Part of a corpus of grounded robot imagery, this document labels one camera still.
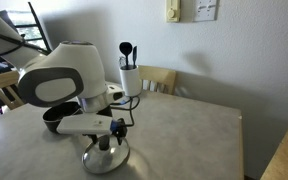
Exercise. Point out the white light switch plate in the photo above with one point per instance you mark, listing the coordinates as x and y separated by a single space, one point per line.
205 9

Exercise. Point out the beige wall thermostat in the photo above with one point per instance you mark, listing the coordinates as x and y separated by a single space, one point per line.
173 10

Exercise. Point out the round glass pot lid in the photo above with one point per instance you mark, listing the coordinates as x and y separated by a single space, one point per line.
114 158

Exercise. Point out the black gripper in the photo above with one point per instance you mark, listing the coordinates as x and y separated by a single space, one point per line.
104 111

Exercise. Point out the black plastic ladle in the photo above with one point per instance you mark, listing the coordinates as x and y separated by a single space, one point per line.
126 48

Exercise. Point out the black metal stand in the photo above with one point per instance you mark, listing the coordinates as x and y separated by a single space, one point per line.
39 25

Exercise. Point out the wooden counter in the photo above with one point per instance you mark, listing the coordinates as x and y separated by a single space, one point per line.
287 153

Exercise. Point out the wooden slat-back chair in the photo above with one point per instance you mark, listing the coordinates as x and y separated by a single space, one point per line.
159 78
4 86

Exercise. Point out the black plastic spatula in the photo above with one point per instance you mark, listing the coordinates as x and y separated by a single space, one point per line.
134 55

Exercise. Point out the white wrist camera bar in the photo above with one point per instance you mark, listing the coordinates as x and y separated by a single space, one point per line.
84 125

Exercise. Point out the white utensil holder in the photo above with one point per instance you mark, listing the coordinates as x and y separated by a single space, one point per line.
130 81

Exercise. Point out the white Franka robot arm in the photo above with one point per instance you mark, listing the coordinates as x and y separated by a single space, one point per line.
80 70

